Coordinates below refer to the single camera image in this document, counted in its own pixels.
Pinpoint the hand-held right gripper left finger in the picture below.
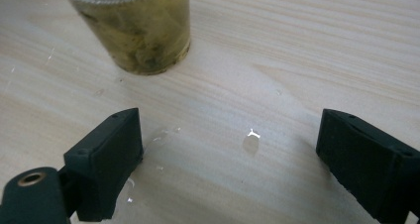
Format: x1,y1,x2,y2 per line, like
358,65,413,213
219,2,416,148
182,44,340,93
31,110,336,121
63,107,145,223

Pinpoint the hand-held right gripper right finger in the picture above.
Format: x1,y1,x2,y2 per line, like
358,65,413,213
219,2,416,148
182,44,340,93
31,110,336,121
315,108,420,224

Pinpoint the clear plastic cup with tea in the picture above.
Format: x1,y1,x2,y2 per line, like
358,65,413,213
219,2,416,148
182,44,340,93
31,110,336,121
56,0,192,76

